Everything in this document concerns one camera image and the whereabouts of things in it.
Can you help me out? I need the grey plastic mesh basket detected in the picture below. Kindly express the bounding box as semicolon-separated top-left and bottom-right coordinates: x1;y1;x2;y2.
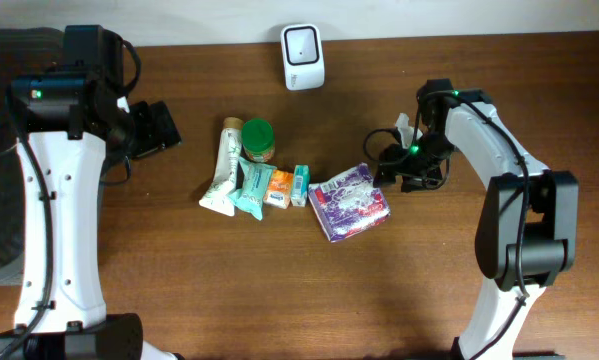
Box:
0;28;63;286

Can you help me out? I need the white barcode scanner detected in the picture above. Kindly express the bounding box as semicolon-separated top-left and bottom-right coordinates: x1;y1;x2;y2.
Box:
280;24;325;91

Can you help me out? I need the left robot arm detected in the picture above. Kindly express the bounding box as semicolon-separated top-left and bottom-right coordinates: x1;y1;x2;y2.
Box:
0;25;181;359

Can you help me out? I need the green lid jar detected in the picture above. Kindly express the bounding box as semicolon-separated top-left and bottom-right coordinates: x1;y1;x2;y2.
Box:
241;118;275;163

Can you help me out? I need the white floral tube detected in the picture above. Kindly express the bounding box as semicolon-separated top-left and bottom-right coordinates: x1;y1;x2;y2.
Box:
199;117;244;216

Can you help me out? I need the teal wet wipes pack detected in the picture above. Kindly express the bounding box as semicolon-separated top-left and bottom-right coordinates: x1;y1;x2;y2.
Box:
228;157;276;221

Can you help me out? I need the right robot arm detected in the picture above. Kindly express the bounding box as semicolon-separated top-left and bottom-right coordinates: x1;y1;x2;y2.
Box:
373;79;579;359

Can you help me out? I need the small teal gum box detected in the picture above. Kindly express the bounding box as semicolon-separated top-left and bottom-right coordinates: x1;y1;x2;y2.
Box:
290;165;310;207

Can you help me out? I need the orange small tissue pack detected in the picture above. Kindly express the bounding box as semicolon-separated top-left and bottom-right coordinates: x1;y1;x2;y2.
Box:
263;170;293;209

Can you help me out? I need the red purple tissue pack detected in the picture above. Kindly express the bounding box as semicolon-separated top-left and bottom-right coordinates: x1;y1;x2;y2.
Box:
308;163;391;243

